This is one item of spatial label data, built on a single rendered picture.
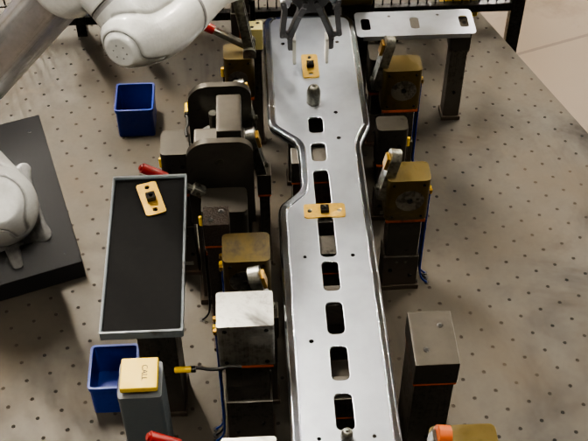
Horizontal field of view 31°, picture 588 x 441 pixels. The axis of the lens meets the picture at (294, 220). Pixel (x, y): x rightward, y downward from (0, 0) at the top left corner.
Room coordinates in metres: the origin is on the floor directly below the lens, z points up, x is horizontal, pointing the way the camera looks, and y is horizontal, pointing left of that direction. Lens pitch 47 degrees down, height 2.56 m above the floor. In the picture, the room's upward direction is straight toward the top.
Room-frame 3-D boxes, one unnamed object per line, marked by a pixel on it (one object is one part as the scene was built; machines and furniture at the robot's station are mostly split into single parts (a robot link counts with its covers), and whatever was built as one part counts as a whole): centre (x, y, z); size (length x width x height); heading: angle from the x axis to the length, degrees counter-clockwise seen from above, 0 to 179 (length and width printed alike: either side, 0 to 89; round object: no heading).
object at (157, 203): (1.36, 0.26, 1.17); 0.08 x 0.04 x 0.01; 20
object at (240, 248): (1.32, 0.10, 0.89); 0.12 x 0.08 x 0.38; 93
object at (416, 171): (1.55, -0.25, 0.87); 0.12 x 0.07 x 0.35; 93
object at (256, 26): (2.02, 0.09, 0.88); 0.04 x 0.04 x 0.37; 3
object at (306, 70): (1.95, -0.04, 1.01); 0.08 x 0.04 x 0.01; 3
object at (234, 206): (1.44, 0.15, 0.89); 0.12 x 0.07 x 0.38; 93
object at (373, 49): (2.03, -0.24, 0.84); 0.12 x 0.07 x 0.28; 93
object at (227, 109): (1.57, 0.15, 0.95); 0.18 x 0.13 x 0.49; 3
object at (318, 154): (1.66, -0.05, 0.84); 0.12 x 0.05 x 0.29; 93
